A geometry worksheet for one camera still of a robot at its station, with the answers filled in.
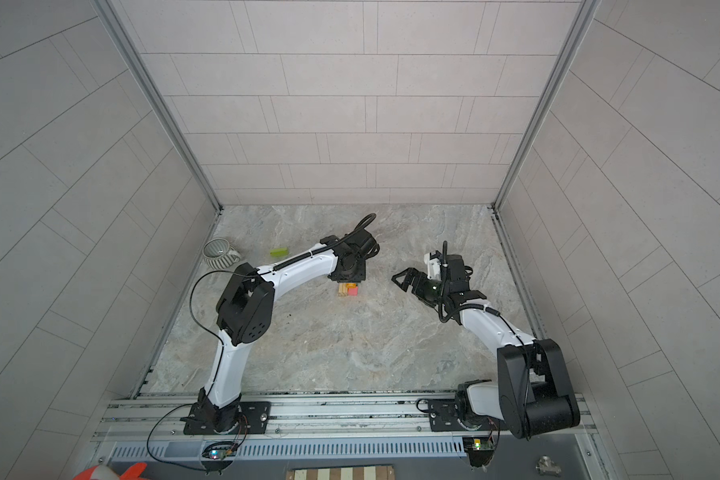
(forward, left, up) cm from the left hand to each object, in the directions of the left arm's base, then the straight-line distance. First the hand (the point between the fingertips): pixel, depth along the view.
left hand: (365, 273), depth 94 cm
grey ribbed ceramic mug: (+7, +49, -1) cm, 50 cm away
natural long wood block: (-6, +7, -1) cm, 9 cm away
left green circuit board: (-45, +30, +1) cm, 55 cm away
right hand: (-7, -11, +5) cm, 14 cm away
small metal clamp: (-47, -40, 0) cm, 62 cm away
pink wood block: (-5, +4, -2) cm, 7 cm away
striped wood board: (-49, -2, 0) cm, 49 cm away
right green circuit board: (-45, -28, -3) cm, 53 cm away
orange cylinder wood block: (-5, +4, +2) cm, 7 cm away
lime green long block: (+10, +31, -3) cm, 32 cm away
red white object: (-49, +51, +5) cm, 71 cm away
